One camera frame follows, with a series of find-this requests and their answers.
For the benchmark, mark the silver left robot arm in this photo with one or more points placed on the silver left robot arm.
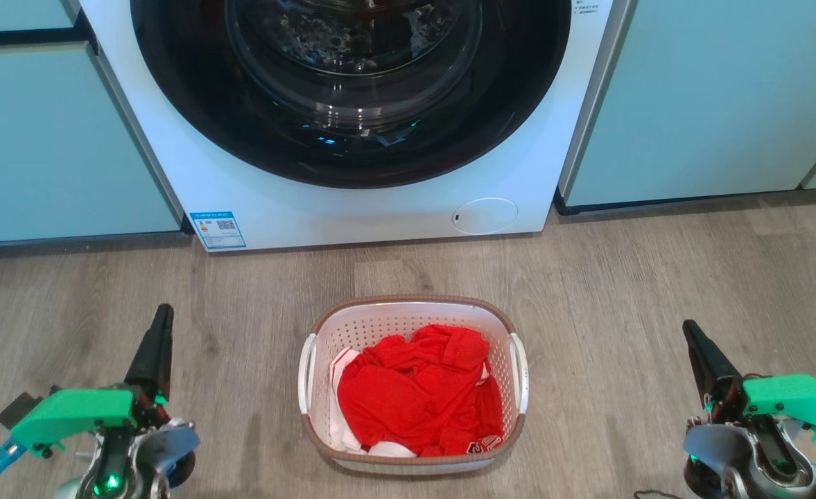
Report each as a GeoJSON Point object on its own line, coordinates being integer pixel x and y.
{"type": "Point", "coordinates": [158, 450]}

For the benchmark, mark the round white filter cover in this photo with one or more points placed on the round white filter cover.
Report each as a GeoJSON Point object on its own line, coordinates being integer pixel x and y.
{"type": "Point", "coordinates": [485, 215]}

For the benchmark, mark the white garment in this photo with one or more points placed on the white garment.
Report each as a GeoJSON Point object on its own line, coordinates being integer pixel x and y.
{"type": "Point", "coordinates": [340, 426]}

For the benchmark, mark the white front-load washing machine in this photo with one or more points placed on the white front-load washing machine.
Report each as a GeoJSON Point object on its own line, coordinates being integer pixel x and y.
{"type": "Point", "coordinates": [310, 215]}

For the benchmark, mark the small printed text sticker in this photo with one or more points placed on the small printed text sticker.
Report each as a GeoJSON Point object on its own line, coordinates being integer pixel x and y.
{"type": "Point", "coordinates": [587, 6]}

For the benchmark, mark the pale green cabinet drawer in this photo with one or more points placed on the pale green cabinet drawer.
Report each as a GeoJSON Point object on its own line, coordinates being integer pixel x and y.
{"type": "Point", "coordinates": [12, 12]}

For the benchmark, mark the white perforated laundry basket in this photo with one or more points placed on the white perforated laundry basket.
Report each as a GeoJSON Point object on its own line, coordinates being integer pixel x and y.
{"type": "Point", "coordinates": [380, 329]}

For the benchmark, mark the red mesh jersey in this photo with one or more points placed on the red mesh jersey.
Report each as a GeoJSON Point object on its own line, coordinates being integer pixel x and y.
{"type": "Point", "coordinates": [414, 402]}

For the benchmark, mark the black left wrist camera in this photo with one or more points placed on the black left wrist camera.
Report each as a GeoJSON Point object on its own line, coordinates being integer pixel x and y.
{"type": "Point", "coordinates": [16, 410]}

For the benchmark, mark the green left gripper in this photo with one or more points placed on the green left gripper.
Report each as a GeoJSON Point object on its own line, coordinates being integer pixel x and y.
{"type": "Point", "coordinates": [68, 414]}

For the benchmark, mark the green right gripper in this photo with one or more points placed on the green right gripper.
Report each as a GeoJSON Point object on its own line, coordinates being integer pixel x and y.
{"type": "Point", "coordinates": [799, 398]}

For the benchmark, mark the black round washer door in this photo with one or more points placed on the black round washer door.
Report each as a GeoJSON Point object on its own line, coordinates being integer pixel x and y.
{"type": "Point", "coordinates": [193, 104]}

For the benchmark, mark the blue energy label sticker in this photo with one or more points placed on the blue energy label sticker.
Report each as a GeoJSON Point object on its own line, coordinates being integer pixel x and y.
{"type": "Point", "coordinates": [218, 230]}

